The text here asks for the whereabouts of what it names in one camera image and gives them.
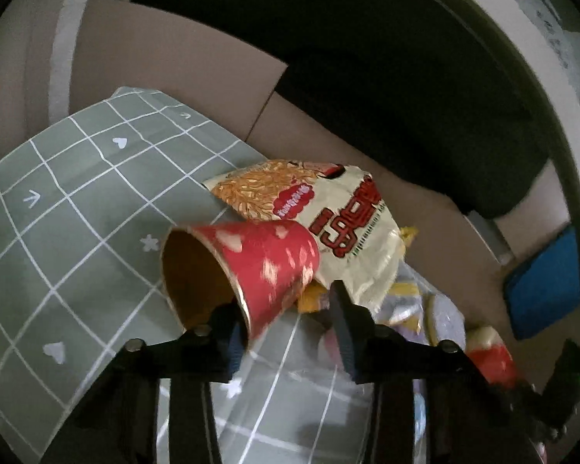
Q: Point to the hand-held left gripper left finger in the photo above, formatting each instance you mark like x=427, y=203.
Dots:
x=234, y=348

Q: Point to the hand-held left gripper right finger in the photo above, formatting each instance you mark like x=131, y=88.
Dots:
x=343, y=343

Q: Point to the yellow pink chips packet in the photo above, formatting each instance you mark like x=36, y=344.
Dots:
x=312, y=299

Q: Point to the red paper cup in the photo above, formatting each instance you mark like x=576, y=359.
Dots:
x=270, y=261

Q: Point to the cardboard box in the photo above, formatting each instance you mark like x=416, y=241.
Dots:
x=174, y=58

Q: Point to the red yellow snack packet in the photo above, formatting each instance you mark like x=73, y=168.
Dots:
x=493, y=357

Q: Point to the blue box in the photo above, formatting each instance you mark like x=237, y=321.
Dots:
x=544, y=285

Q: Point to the white snack bag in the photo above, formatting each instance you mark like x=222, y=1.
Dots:
x=348, y=222

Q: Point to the green grid mat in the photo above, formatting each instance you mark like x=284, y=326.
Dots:
x=77, y=203

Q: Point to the black bag liner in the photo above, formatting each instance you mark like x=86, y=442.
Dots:
x=367, y=58

